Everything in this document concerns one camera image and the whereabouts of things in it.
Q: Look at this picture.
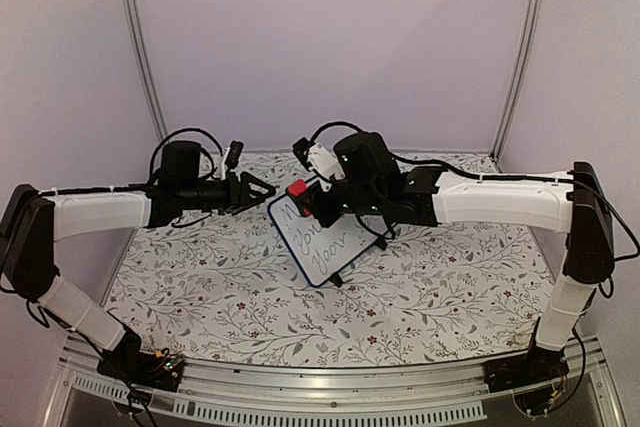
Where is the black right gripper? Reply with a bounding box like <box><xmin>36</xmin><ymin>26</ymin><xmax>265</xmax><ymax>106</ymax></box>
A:
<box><xmin>296</xmin><ymin>179</ymin><xmax>382</xmax><ymax>229</ymax></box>

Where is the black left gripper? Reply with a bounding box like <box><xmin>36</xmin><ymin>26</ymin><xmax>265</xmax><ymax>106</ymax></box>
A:
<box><xmin>179</xmin><ymin>171</ymin><xmax>276</xmax><ymax>216</ymax></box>

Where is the red whiteboard eraser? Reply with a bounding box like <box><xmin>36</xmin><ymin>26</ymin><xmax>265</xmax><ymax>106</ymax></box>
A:
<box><xmin>285</xmin><ymin>179</ymin><xmax>312</xmax><ymax>217</ymax></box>

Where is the blue-framed whiteboard with writing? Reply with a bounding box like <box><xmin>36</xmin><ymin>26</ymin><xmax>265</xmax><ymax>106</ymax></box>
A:
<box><xmin>268</xmin><ymin>193</ymin><xmax>384</xmax><ymax>288</ymax></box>

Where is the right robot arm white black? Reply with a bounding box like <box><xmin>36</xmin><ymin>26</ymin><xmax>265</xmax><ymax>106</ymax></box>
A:
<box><xmin>289</xmin><ymin>131</ymin><xmax>614</xmax><ymax>383</ymax></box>

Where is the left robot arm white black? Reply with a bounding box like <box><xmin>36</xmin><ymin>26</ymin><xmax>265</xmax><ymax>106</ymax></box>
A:
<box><xmin>1</xmin><ymin>138</ymin><xmax>275</xmax><ymax>381</ymax></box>

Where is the black whiteboard stand foot right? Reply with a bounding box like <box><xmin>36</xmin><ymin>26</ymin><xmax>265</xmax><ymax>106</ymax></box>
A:
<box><xmin>374</xmin><ymin>237</ymin><xmax>388</xmax><ymax>251</ymax></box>

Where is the black whiteboard stand foot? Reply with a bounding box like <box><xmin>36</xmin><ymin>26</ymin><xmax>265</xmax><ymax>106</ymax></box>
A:
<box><xmin>329</xmin><ymin>273</ymin><xmax>344</xmax><ymax>288</ymax></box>
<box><xmin>374</xmin><ymin>237</ymin><xmax>388</xmax><ymax>251</ymax></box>

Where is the black whiteboard stand foot left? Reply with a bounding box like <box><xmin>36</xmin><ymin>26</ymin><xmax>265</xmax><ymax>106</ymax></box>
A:
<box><xmin>329</xmin><ymin>273</ymin><xmax>344</xmax><ymax>288</ymax></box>

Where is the floral patterned table mat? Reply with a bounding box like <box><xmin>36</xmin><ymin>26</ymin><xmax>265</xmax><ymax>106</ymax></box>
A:
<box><xmin>102</xmin><ymin>149</ymin><xmax>569</xmax><ymax>367</ymax></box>

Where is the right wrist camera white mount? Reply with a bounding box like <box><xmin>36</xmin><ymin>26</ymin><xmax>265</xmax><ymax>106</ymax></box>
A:
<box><xmin>292</xmin><ymin>137</ymin><xmax>345</xmax><ymax>192</ymax></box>

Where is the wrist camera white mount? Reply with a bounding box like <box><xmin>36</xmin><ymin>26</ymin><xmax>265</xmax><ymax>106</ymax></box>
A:
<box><xmin>292</xmin><ymin>137</ymin><xmax>345</xmax><ymax>192</ymax></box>
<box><xmin>217</xmin><ymin>140</ymin><xmax>244</xmax><ymax>180</ymax></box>

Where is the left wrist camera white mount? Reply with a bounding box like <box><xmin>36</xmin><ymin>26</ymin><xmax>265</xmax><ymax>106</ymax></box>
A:
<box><xmin>217</xmin><ymin>140</ymin><xmax>244</xmax><ymax>180</ymax></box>

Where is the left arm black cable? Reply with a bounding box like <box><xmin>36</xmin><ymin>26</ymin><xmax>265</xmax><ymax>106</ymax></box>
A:
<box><xmin>147</xmin><ymin>126</ymin><xmax>226</xmax><ymax>188</ymax></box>

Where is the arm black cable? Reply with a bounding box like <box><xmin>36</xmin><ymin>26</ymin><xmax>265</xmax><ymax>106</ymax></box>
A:
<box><xmin>309</xmin><ymin>120</ymin><xmax>640</xmax><ymax>263</ymax></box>
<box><xmin>147</xmin><ymin>126</ymin><xmax>226</xmax><ymax>188</ymax></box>

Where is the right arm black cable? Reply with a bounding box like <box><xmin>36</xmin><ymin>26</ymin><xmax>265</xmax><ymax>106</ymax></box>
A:
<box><xmin>309</xmin><ymin>120</ymin><xmax>640</xmax><ymax>263</ymax></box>

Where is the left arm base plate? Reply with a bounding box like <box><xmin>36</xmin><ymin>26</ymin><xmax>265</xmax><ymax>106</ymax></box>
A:
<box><xmin>97</xmin><ymin>347</ymin><xmax>185</xmax><ymax>392</ymax></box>

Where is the aluminium front rail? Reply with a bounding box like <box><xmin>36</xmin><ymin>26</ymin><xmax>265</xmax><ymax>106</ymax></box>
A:
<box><xmin>44</xmin><ymin>336</ymin><xmax>628</xmax><ymax>426</ymax></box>

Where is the left aluminium frame post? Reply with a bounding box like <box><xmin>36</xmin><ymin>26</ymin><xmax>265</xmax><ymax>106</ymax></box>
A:
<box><xmin>122</xmin><ymin>0</ymin><xmax>169</xmax><ymax>140</ymax></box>

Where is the aluminium frame post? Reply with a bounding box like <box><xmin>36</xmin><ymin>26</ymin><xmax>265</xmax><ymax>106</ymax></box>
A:
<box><xmin>491</xmin><ymin>0</ymin><xmax>543</xmax><ymax>163</ymax></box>
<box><xmin>122</xmin><ymin>0</ymin><xmax>169</xmax><ymax>140</ymax></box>

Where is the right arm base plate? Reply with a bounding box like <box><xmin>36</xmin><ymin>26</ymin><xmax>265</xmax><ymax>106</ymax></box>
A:
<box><xmin>482</xmin><ymin>346</ymin><xmax>569</xmax><ymax>393</ymax></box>

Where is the right aluminium frame post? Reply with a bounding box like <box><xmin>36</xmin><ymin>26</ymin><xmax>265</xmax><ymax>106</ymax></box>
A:
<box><xmin>491</xmin><ymin>0</ymin><xmax>543</xmax><ymax>163</ymax></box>

